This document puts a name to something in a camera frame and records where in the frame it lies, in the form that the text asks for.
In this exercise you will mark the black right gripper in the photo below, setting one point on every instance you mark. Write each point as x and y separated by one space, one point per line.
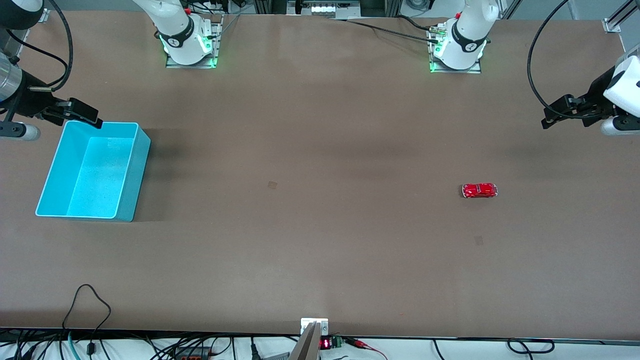
31 101

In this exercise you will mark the black power strip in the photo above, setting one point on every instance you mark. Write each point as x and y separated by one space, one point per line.
192 354

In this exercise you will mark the red LED display module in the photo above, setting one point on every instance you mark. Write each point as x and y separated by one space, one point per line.
330 343

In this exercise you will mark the silver camera mount bracket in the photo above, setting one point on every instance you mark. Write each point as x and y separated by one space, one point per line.
312 340

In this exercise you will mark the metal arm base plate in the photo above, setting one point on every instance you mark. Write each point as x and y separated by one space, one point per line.
216 40
435 67

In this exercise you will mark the blue plastic box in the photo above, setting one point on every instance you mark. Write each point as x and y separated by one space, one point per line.
100 175

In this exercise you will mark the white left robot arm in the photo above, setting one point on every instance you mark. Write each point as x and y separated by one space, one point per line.
470 30

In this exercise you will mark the white lit device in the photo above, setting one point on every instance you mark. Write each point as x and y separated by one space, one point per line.
330 8

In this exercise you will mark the red beetle toy car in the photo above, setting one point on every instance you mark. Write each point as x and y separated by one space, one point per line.
479 190

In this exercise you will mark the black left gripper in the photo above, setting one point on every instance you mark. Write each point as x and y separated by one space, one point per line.
595 96

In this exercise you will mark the red clip lead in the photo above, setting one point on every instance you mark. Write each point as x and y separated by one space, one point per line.
362 345

